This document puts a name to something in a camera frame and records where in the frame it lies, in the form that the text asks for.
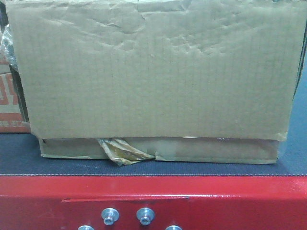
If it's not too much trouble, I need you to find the silver bolt upper right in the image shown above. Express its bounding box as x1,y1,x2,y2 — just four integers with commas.
136,207,155,226

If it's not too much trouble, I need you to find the red metal robot base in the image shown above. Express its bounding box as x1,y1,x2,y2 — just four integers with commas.
0,176,307,230

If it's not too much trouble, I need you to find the large brown cardboard box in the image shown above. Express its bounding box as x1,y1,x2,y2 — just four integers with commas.
4,0,307,165

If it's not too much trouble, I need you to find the silver bolt upper left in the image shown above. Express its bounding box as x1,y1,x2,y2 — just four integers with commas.
101,207,119,226

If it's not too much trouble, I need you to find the red printed cardboard box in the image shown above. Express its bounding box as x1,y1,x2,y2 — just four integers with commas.
0,51,30,133

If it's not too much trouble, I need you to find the silver bolt lower right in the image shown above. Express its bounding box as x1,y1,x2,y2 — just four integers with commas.
165,225,182,230

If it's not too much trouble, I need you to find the silver bolt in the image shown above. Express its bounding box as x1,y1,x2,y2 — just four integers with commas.
78,225,94,230
165,225,182,230
101,207,119,226
136,207,155,226

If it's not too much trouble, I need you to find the crumpled clear packing tape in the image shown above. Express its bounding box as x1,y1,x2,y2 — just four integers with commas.
0,24,18,71

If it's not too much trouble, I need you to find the silver bolt lower left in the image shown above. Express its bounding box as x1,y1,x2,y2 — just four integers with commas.
78,225,94,230

